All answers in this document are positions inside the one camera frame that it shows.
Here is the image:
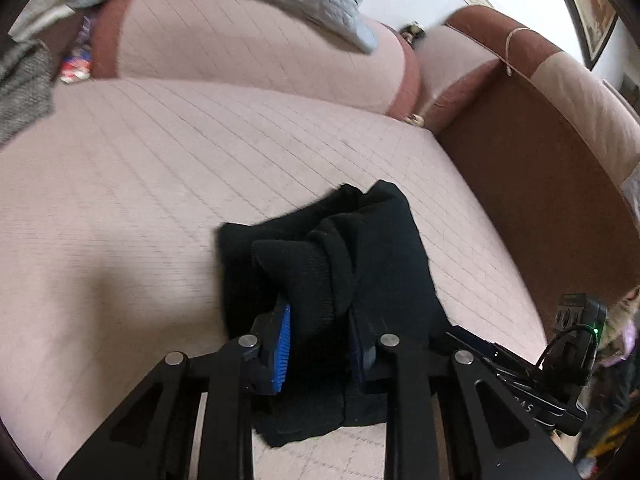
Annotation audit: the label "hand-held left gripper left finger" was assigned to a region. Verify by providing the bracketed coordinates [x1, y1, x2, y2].
[56, 305, 293, 480]

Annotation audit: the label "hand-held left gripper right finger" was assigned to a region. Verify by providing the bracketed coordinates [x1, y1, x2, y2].
[347, 310, 583, 480]

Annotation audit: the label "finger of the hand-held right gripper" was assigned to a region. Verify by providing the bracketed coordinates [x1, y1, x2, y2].
[446, 326, 498, 361]

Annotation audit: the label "black pants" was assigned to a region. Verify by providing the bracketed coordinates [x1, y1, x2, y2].
[216, 179, 453, 450]

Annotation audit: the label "multicoloured cloth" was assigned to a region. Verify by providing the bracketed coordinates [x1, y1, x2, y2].
[582, 285, 640, 480]

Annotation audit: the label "pink quilted sofa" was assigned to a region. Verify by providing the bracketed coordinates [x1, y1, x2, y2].
[0, 0, 640, 480]

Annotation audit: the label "colourful printed packet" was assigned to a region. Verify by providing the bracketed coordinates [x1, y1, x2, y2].
[60, 15, 96, 83]

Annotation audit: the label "houndstooth coat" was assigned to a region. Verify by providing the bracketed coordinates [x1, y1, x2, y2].
[0, 40, 56, 153]

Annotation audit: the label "beige string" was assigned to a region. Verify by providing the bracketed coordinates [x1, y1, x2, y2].
[504, 27, 531, 77]

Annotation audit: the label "framed wall picture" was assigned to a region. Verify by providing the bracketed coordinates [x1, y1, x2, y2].
[547, 0, 621, 72]

